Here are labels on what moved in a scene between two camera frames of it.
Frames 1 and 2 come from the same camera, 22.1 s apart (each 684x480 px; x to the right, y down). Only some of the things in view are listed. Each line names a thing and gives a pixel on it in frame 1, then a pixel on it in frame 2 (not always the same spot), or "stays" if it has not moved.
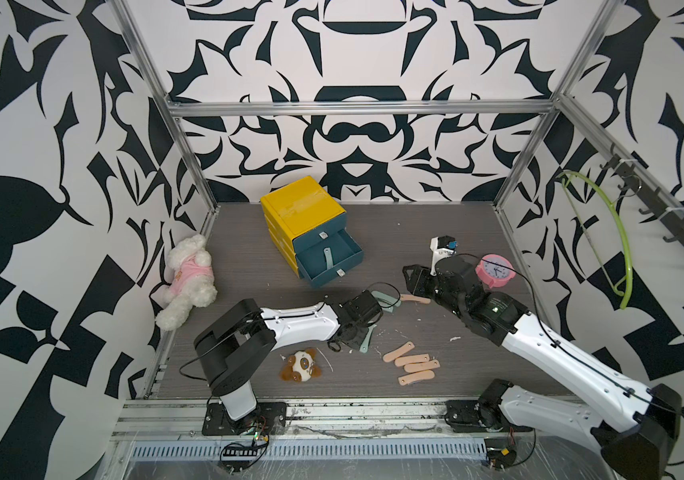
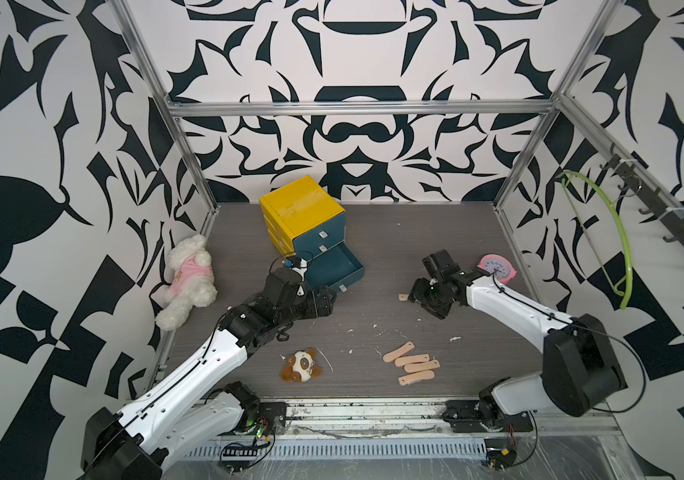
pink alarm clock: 495,270 stays
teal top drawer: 318,233 stays
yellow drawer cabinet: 294,210 stays
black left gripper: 357,341 → 314,310
